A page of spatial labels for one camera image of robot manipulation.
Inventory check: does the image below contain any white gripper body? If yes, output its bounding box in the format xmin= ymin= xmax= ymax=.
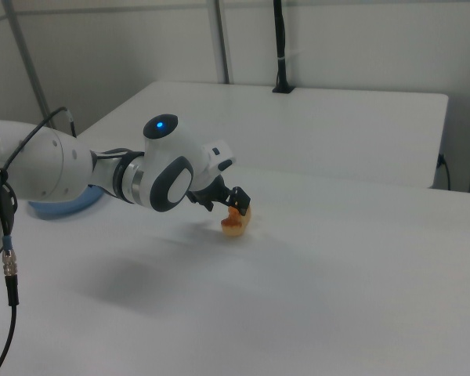
xmin=190 ymin=166 xmax=222 ymax=193

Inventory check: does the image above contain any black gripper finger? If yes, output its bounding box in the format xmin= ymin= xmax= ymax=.
xmin=186 ymin=187 xmax=217 ymax=213
xmin=215 ymin=176 xmax=252 ymax=216

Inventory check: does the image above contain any orange-brown bread roll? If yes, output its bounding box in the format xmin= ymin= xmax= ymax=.
xmin=220 ymin=205 xmax=254 ymax=238

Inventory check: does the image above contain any white neighbouring table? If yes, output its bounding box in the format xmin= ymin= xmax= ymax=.
xmin=76 ymin=81 xmax=450 ymax=190

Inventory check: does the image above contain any blue round plate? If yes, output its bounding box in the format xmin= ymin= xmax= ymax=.
xmin=25 ymin=186 xmax=103 ymax=221

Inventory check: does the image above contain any black pole with clamp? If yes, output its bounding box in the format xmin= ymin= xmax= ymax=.
xmin=272 ymin=0 xmax=295 ymax=94

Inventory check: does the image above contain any grey metal frame post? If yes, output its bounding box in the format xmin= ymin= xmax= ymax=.
xmin=2 ymin=0 xmax=58 ymax=130
xmin=212 ymin=0 xmax=231 ymax=85

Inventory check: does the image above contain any black power cable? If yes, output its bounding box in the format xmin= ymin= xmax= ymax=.
xmin=437 ymin=154 xmax=452 ymax=191

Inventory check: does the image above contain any black cable with metal connector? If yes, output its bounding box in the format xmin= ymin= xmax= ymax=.
xmin=0 ymin=106 xmax=78 ymax=376

